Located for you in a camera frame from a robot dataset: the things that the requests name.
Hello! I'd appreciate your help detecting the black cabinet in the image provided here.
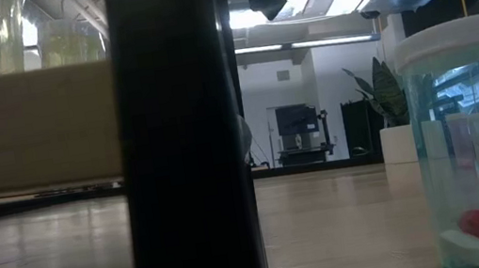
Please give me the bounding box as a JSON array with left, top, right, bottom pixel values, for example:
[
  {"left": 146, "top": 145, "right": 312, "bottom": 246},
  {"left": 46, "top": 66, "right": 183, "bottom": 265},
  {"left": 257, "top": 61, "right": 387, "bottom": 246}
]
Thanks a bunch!
[{"left": 339, "top": 96, "right": 390, "bottom": 160}]

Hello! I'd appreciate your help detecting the black screen on stand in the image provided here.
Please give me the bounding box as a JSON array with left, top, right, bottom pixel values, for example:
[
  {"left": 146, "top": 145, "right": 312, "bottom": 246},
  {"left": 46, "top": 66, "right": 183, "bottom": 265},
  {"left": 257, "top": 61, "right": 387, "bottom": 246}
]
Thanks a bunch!
[{"left": 269, "top": 99, "right": 339, "bottom": 170}]

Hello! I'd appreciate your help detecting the black shelf divider post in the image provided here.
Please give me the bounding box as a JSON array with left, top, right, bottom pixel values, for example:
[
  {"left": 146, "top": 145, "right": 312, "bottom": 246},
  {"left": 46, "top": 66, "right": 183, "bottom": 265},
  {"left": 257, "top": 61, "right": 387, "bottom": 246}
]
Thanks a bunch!
[{"left": 93, "top": 0, "right": 270, "bottom": 268}]

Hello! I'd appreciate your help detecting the beige box with cups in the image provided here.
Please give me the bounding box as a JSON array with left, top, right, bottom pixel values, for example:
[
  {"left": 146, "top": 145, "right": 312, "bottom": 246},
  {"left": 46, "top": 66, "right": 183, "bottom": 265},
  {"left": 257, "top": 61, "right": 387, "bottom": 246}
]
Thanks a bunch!
[{"left": 0, "top": 57, "right": 129, "bottom": 198}]

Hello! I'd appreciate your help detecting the white plant pot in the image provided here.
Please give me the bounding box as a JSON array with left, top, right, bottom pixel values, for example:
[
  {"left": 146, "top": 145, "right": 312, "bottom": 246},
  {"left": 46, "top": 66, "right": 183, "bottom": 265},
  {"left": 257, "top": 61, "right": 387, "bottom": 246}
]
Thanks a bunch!
[{"left": 378, "top": 122, "right": 420, "bottom": 167}]

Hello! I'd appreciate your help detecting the small pink medicine bottle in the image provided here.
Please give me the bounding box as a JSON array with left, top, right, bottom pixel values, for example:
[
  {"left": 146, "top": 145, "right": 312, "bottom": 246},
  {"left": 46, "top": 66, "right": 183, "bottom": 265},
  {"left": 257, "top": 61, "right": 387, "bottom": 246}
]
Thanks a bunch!
[{"left": 444, "top": 111, "right": 477, "bottom": 169}]

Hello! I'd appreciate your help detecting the green spiky plant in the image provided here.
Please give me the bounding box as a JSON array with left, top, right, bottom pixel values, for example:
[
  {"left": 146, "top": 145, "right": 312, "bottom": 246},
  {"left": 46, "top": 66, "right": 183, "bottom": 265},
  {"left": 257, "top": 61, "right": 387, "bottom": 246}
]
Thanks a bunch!
[{"left": 341, "top": 52, "right": 412, "bottom": 134}]

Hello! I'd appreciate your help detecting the small white bottle bottom centre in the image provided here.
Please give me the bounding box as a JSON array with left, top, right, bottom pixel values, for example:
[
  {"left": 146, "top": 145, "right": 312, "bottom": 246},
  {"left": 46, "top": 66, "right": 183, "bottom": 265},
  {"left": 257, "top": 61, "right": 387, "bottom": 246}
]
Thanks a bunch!
[{"left": 389, "top": 14, "right": 479, "bottom": 268}]

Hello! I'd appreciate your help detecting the ceiling light strip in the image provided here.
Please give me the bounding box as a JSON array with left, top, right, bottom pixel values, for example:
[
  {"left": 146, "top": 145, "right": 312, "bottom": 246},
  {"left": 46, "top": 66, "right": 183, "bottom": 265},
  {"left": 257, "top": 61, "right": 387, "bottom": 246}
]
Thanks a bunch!
[{"left": 233, "top": 25, "right": 382, "bottom": 62}]

